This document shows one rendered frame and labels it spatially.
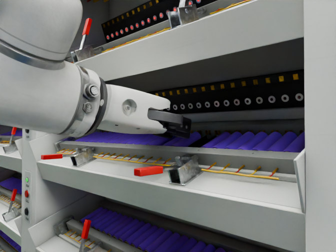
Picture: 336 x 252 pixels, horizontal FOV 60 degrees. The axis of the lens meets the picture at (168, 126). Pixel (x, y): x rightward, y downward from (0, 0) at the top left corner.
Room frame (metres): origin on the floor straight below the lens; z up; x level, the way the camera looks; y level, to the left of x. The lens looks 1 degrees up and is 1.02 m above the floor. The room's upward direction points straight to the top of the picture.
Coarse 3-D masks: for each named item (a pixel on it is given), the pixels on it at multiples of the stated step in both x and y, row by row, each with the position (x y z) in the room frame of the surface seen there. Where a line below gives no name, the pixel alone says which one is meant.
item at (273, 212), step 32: (96, 128) 0.79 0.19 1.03; (64, 160) 0.62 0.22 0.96; (96, 160) 0.56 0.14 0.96; (96, 192) 0.52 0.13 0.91; (128, 192) 0.44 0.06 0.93; (160, 192) 0.38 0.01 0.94; (192, 192) 0.34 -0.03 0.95; (224, 192) 0.32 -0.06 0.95; (256, 192) 0.30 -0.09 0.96; (288, 192) 0.29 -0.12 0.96; (224, 224) 0.32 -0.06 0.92; (256, 224) 0.29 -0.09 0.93; (288, 224) 0.27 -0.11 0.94
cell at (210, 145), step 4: (224, 132) 0.46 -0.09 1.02; (228, 132) 0.46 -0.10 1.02; (216, 136) 0.45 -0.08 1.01; (220, 136) 0.45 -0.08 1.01; (224, 136) 0.45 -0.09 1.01; (212, 140) 0.44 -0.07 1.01; (216, 140) 0.44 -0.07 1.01; (220, 140) 0.44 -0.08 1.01; (204, 144) 0.43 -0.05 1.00; (208, 144) 0.43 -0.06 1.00; (212, 144) 0.43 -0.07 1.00
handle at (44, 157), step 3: (78, 150) 0.56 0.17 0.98; (78, 153) 0.56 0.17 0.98; (42, 156) 0.51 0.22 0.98; (45, 156) 0.51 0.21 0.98; (48, 156) 0.52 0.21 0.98; (51, 156) 0.52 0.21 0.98; (54, 156) 0.52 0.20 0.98; (57, 156) 0.53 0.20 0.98; (60, 156) 0.53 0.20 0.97; (63, 156) 0.54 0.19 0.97; (66, 156) 0.54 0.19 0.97; (69, 156) 0.55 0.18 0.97
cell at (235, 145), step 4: (248, 132) 0.43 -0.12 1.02; (240, 136) 0.42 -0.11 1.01; (244, 136) 0.42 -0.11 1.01; (248, 136) 0.42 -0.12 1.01; (252, 136) 0.43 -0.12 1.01; (236, 140) 0.41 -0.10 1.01; (240, 140) 0.41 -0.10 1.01; (244, 140) 0.41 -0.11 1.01; (232, 144) 0.40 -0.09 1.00; (236, 144) 0.40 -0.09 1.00; (240, 144) 0.40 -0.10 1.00; (224, 148) 0.40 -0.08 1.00; (228, 148) 0.39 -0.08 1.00; (232, 148) 0.39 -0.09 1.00; (236, 148) 0.40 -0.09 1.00
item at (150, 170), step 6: (180, 162) 0.37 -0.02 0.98; (138, 168) 0.33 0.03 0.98; (144, 168) 0.33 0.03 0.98; (150, 168) 0.33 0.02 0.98; (156, 168) 0.34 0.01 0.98; (162, 168) 0.34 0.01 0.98; (168, 168) 0.35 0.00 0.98; (174, 168) 0.36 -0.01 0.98; (138, 174) 0.32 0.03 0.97; (144, 174) 0.32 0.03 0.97; (150, 174) 0.33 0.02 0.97
